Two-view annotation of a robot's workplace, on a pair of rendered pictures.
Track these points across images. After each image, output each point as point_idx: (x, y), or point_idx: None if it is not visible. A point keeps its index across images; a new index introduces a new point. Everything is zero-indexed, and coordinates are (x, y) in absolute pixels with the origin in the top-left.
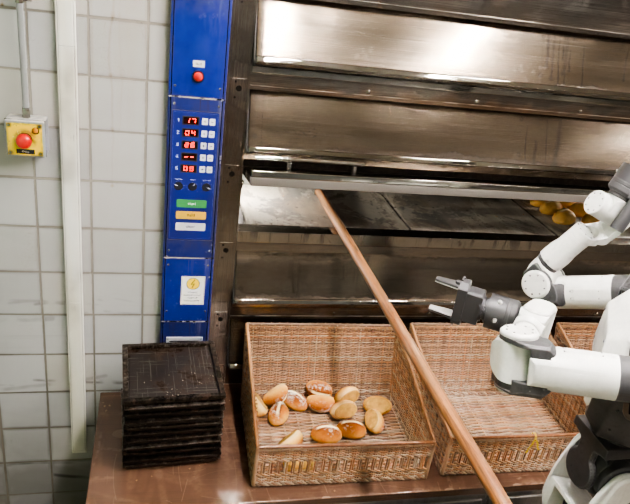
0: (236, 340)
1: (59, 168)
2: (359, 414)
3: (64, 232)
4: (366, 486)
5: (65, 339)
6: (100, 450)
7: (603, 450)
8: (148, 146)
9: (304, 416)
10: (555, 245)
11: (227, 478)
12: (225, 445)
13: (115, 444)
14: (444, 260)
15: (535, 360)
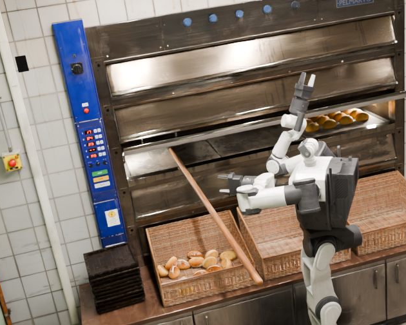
0: (144, 240)
1: (31, 172)
2: (219, 263)
3: (40, 203)
4: (224, 295)
5: (54, 260)
6: (84, 309)
7: (309, 234)
8: (71, 149)
9: (189, 271)
10: (276, 145)
11: (151, 307)
12: (148, 293)
13: (91, 305)
14: (245, 168)
15: (249, 197)
